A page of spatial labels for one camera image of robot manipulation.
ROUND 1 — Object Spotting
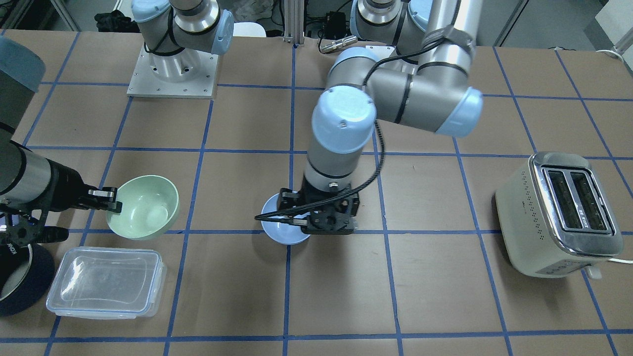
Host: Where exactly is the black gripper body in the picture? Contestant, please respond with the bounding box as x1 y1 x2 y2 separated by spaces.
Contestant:
278 179 360 235

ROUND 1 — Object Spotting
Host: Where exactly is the clear plastic food container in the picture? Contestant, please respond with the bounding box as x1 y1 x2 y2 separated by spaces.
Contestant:
46 246 167 320

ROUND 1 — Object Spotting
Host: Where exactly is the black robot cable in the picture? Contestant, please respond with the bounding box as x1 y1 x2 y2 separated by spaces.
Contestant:
254 47 446 222

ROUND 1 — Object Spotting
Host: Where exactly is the blue bowl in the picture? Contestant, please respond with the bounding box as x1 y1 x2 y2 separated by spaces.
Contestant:
261 194 310 245

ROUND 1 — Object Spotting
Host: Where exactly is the silver robot arm with blue joints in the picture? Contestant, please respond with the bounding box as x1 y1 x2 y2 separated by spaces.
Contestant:
303 0 483 191

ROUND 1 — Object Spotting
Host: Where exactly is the green bowl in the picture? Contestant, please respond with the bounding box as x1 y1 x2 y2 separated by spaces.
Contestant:
106 175 180 241

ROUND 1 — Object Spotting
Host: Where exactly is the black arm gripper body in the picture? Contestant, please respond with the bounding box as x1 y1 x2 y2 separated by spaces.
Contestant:
48 160 99 212

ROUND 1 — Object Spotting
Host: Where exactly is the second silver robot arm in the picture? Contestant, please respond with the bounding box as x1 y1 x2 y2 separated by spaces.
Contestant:
1 38 375 245

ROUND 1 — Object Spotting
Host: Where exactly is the cream and chrome toaster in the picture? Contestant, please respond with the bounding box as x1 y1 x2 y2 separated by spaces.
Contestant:
494 151 624 280

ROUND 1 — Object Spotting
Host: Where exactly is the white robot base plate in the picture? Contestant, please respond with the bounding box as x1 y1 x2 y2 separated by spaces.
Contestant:
127 48 221 99

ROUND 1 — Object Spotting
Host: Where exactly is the dark blue round object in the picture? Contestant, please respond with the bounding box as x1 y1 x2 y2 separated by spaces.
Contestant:
0 244 55 317

